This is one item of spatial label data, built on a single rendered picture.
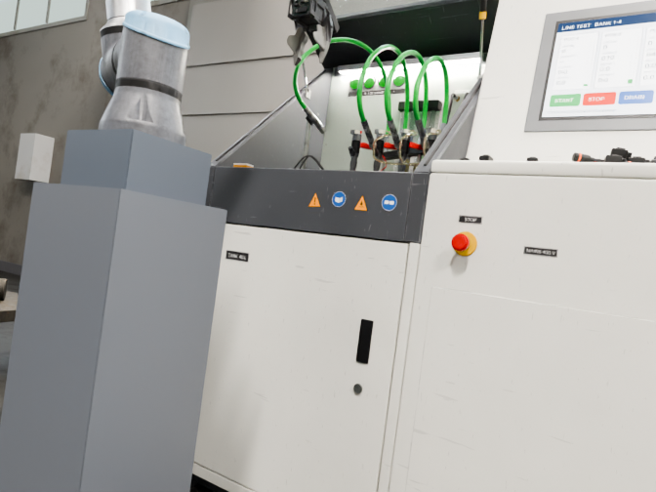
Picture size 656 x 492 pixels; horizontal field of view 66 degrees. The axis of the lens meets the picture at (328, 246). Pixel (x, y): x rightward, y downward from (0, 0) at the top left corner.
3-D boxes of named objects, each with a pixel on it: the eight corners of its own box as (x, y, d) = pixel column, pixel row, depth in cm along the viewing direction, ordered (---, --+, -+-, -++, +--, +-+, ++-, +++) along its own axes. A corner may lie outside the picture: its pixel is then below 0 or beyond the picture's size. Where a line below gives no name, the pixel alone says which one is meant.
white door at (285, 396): (171, 453, 146) (202, 221, 147) (178, 450, 148) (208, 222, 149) (367, 547, 112) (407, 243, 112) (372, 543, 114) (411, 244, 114)
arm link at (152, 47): (123, 72, 84) (134, -8, 84) (105, 87, 95) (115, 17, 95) (192, 93, 91) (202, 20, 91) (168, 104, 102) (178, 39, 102)
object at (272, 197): (208, 220, 146) (215, 166, 146) (219, 222, 150) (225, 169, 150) (403, 241, 113) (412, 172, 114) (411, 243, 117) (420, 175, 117)
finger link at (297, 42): (276, 56, 127) (290, 20, 126) (290, 64, 132) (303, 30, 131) (285, 59, 126) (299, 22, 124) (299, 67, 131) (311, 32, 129)
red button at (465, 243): (445, 253, 104) (448, 228, 104) (451, 254, 107) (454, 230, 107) (470, 256, 101) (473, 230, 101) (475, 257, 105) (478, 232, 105)
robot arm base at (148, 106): (135, 131, 82) (143, 70, 82) (79, 132, 89) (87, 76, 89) (201, 152, 95) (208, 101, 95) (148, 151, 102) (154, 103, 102)
